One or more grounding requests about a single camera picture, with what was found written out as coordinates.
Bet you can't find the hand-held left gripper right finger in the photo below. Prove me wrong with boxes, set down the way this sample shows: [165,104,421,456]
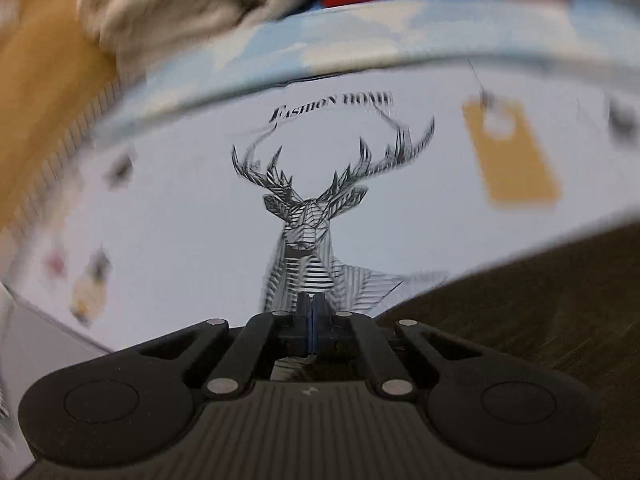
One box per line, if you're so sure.
[312,294,483,402]

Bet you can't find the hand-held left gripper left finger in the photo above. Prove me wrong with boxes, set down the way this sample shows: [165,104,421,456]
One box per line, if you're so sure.
[140,294,313,402]

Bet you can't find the dark brown pants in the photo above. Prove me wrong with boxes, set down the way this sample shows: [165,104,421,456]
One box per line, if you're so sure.
[270,212,640,480]

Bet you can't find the deer printed bed sheet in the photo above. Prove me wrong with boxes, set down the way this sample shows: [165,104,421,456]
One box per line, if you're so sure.
[0,52,640,480]

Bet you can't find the light blue patterned quilt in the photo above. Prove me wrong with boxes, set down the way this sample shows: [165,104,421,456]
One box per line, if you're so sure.
[90,0,640,136]

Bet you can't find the cream fleece blanket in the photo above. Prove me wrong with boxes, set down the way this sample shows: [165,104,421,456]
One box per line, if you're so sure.
[77,0,321,81]

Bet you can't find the deer print bed sheet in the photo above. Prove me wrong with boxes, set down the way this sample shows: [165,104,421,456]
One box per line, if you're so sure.
[0,0,126,241]

